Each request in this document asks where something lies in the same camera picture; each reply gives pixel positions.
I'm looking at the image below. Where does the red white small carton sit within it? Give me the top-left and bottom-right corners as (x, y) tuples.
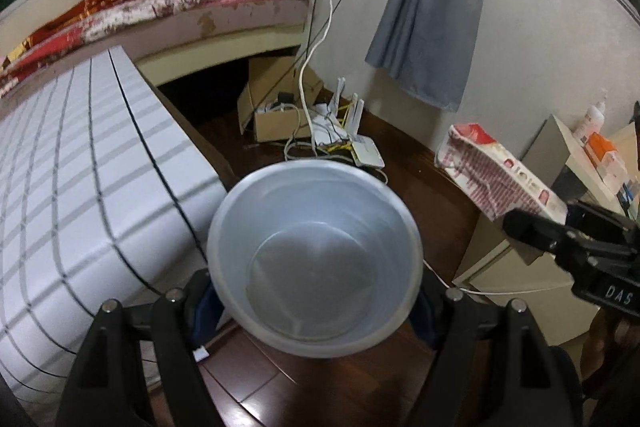
(435, 123), (567, 223)

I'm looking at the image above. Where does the blue plastic cup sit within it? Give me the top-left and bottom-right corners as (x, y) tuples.
(206, 160), (423, 359)

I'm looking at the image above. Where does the person right hand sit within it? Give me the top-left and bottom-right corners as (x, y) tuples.
(580, 308), (639, 379)

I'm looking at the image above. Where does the white shelf unit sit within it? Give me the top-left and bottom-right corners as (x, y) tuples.
(451, 114), (640, 348)

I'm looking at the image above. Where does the orange box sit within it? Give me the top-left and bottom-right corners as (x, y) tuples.
(585, 132), (628, 194)

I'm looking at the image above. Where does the white lotion bottle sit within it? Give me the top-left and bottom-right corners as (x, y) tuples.
(573, 88), (608, 146)

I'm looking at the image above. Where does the white grid tablecloth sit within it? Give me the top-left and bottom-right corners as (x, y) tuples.
(1, 47), (226, 416)

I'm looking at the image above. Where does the white wifi router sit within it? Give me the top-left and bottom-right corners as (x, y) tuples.
(309, 77), (385, 169)

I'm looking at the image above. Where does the grey curtain right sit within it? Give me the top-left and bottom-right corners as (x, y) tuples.
(366, 0), (484, 112)

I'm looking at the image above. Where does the cardboard box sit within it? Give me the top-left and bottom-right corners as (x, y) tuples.
(236, 57), (310, 142)

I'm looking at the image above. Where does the bed with floral sheet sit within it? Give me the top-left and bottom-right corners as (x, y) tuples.
(1, 0), (309, 97)

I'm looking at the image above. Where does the white cable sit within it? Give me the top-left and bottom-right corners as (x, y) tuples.
(283, 0), (336, 159)

